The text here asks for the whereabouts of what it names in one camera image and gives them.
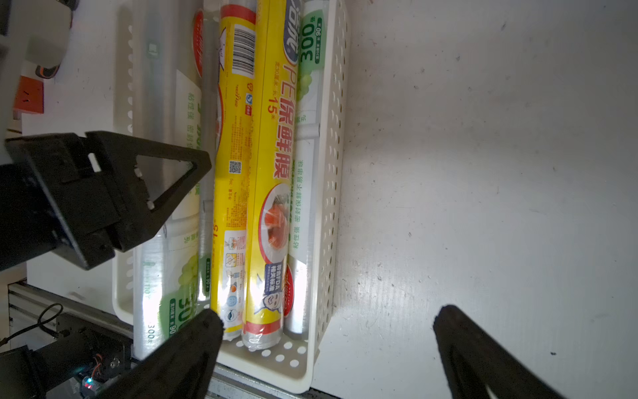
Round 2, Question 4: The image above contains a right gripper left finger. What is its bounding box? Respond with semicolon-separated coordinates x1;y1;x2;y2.
97;309;224;398

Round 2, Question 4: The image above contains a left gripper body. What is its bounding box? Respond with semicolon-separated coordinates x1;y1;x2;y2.
1;132;119;270

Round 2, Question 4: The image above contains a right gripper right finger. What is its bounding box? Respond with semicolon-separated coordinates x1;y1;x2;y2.
433;305;562;398

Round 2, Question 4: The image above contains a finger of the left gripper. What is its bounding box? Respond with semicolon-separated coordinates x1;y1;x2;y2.
86;131;212;252

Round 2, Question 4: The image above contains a yellow wrap roll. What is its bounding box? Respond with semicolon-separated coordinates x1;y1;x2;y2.
211;1;257;341
242;1;303;351

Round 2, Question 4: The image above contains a white plastic basket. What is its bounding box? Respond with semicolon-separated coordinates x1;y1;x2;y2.
112;1;351;393

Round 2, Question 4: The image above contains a white green wrap roll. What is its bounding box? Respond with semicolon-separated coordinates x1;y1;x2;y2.
132;1;204;360
284;1;329;340

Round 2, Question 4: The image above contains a red cube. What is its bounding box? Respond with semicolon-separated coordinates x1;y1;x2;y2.
13;76;44;115

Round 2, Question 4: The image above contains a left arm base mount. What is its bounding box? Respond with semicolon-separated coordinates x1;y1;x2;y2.
1;314;132;398

